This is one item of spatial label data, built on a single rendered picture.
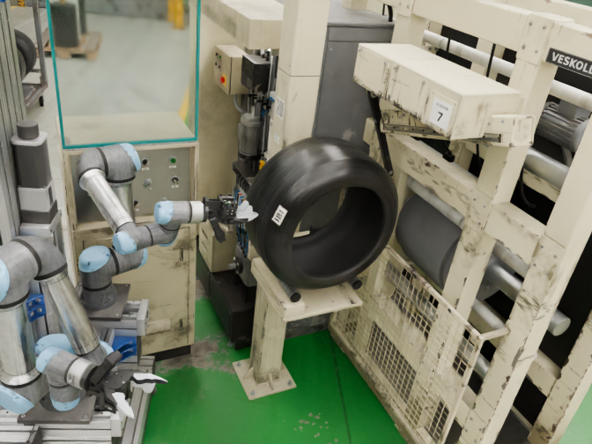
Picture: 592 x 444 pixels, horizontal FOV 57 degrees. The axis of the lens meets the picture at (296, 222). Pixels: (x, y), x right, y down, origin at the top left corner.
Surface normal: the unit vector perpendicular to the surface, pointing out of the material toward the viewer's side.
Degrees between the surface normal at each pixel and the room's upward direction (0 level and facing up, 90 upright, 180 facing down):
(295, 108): 90
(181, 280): 90
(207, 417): 0
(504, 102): 90
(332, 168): 44
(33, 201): 90
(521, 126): 72
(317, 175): 49
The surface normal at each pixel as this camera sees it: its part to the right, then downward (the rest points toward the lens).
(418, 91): -0.90, 0.13
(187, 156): 0.42, 0.50
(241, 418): 0.11, -0.86
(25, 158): 0.07, 0.52
